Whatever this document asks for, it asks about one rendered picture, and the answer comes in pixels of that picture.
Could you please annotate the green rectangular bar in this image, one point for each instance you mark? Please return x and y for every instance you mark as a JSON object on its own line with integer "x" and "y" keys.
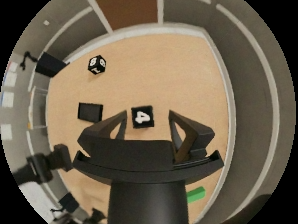
{"x": 196, "y": 195}

